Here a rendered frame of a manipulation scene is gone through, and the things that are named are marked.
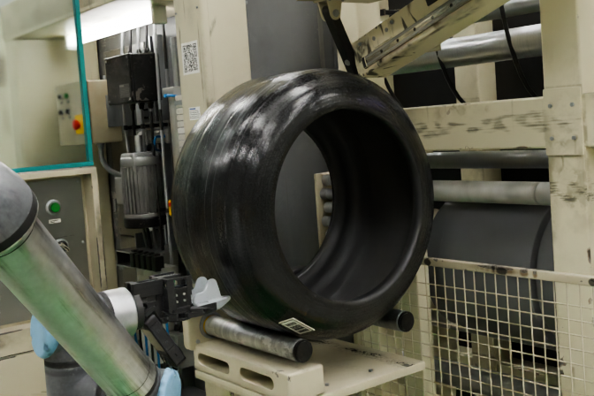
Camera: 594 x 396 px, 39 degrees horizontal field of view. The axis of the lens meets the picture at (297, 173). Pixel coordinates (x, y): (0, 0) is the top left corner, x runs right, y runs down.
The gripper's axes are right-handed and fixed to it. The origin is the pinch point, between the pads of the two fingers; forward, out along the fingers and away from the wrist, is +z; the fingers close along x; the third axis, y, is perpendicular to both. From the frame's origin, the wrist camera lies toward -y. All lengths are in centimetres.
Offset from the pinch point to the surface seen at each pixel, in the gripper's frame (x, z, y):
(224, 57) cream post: 26, 22, 50
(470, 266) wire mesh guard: -13, 57, -1
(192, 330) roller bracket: 23.9, 5.7, -10.5
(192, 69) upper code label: 32, 16, 48
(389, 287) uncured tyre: -11.7, 33.0, -1.8
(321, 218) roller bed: 38, 56, 7
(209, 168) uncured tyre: -1.3, -1.6, 26.3
